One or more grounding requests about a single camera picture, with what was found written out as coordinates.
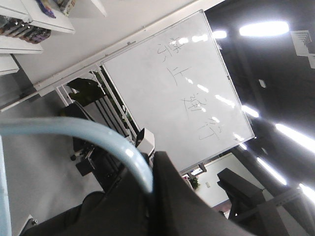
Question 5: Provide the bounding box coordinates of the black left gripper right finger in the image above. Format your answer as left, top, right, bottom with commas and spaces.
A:
151, 151, 250, 236

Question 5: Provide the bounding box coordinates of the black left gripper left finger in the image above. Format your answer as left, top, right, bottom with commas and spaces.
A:
23, 170, 151, 236

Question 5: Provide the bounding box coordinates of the light blue plastic basket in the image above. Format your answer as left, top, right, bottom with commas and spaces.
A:
0, 117, 153, 236

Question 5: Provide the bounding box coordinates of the white whiteboard on stand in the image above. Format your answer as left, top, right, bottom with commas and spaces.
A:
0, 9, 255, 173

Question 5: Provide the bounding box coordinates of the white store shelving unit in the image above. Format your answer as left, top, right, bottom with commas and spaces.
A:
0, 0, 108, 76

